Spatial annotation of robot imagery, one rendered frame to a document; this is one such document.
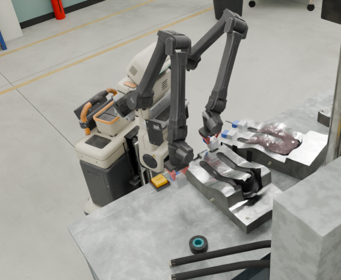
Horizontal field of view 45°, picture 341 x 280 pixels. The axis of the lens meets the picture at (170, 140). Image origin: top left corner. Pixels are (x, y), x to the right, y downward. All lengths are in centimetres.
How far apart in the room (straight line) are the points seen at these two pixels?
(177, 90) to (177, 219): 61
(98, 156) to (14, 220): 122
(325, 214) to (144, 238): 103
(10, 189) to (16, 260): 79
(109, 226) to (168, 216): 28
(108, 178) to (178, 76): 100
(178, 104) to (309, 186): 79
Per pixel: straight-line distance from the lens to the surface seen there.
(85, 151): 249
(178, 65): 172
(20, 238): 329
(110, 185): 256
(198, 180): 202
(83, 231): 202
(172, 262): 178
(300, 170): 210
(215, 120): 194
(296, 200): 110
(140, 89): 192
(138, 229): 195
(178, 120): 175
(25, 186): 370
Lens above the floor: 225
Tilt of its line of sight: 37 degrees down
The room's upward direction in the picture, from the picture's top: 9 degrees counter-clockwise
